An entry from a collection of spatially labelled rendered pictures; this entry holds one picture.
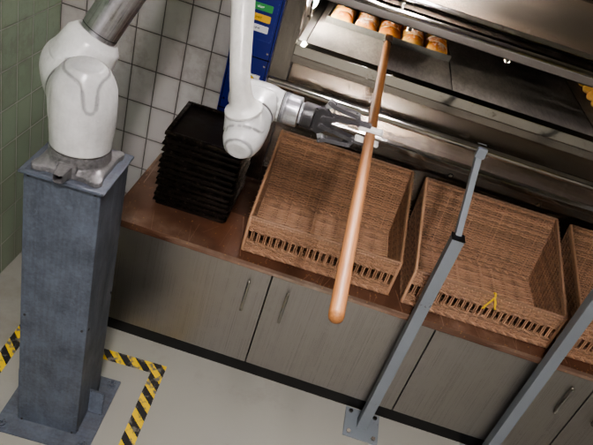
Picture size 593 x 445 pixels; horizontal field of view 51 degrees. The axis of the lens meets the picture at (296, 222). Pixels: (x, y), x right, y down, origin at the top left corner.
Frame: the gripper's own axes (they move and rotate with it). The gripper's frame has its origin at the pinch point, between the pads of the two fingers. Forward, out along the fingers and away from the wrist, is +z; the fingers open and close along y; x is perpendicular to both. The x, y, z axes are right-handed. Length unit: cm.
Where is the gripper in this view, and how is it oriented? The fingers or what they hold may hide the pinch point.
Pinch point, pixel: (369, 135)
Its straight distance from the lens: 180.0
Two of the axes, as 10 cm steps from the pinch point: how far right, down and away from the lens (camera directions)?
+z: 9.5, 3.1, 0.0
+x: -1.8, 5.2, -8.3
